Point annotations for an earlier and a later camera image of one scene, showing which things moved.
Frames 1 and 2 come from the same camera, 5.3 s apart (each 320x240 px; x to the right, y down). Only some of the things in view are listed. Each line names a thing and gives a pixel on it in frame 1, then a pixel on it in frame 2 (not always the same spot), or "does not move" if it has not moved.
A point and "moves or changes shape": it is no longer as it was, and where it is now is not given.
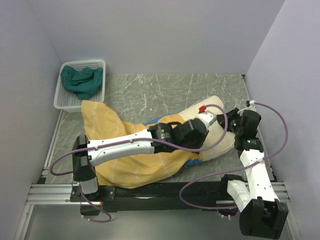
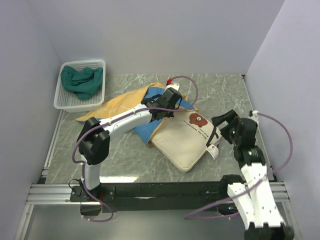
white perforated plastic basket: [65, 99] does not move
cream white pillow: [219, 140] moves or changes shape
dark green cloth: [85, 83] does not move
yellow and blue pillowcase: [139, 170] to [143, 132]
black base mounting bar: [165, 197] does not move
